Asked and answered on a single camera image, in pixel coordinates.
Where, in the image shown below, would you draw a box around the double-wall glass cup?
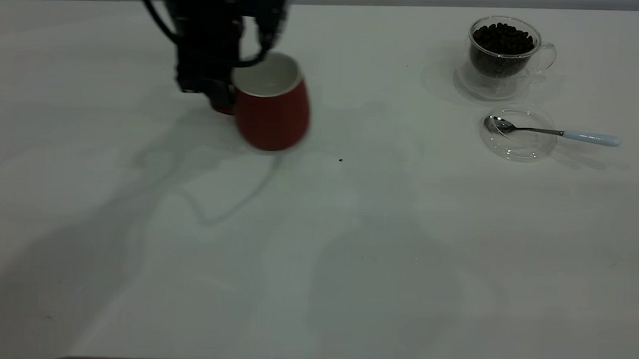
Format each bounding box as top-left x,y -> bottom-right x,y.
454,14 -> 559,103

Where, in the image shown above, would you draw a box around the black cable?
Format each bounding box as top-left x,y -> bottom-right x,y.
236,14 -> 277,70
130,0 -> 180,43

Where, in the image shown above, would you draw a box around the metal spoon with pale handle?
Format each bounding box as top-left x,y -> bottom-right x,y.
483,115 -> 622,148

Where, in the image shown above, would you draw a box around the red ceramic mug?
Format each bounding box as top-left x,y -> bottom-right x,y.
209,49 -> 314,154

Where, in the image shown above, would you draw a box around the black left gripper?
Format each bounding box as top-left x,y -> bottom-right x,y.
150,0 -> 290,115

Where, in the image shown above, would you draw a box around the clear glass saucer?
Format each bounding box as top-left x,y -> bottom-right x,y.
478,105 -> 559,163

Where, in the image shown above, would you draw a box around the dark coffee beans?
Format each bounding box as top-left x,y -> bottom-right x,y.
469,22 -> 537,80

